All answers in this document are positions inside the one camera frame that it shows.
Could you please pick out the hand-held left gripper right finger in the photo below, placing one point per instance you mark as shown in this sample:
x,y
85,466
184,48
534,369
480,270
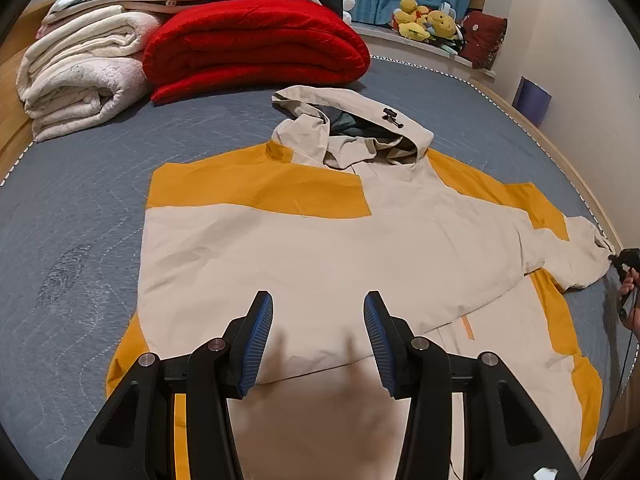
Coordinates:
x,y
382,345

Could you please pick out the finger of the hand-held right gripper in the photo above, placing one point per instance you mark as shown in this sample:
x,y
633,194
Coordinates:
x,y
614,257

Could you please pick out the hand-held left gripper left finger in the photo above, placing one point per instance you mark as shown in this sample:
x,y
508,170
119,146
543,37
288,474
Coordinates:
x,y
252,345

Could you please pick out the beige and yellow hooded jacket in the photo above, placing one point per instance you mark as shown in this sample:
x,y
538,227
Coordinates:
x,y
300,250

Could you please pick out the person's right hand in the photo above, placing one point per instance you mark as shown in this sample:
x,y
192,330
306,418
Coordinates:
x,y
636,305

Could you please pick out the purple box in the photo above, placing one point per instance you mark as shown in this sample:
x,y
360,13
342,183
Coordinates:
x,y
532,102

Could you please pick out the grey bed mattress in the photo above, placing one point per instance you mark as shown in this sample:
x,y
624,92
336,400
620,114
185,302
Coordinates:
x,y
75,200

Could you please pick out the dark red cushion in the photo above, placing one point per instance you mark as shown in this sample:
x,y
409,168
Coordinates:
x,y
482,35

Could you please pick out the yellow plush toy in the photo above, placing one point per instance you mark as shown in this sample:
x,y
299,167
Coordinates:
x,y
407,6
442,20
415,31

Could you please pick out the red folded blanket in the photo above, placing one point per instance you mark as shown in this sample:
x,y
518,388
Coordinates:
x,y
250,45

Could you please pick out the white window sill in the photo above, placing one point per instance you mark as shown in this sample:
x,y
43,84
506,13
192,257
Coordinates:
x,y
400,42

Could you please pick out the cream folded blanket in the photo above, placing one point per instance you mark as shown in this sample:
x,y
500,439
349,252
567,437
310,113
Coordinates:
x,y
85,75

